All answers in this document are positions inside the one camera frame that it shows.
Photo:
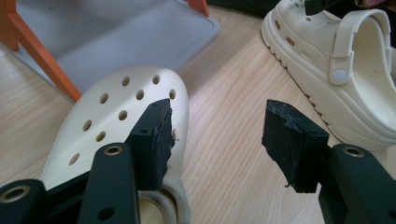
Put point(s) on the cream perforated clog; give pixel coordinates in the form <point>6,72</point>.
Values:
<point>109,102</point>
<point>311,46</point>

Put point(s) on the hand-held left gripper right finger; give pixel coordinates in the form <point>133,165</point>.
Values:
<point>292,146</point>

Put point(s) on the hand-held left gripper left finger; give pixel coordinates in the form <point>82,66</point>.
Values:
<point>152,143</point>

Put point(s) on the black slipper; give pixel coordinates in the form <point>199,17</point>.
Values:
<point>243,4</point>

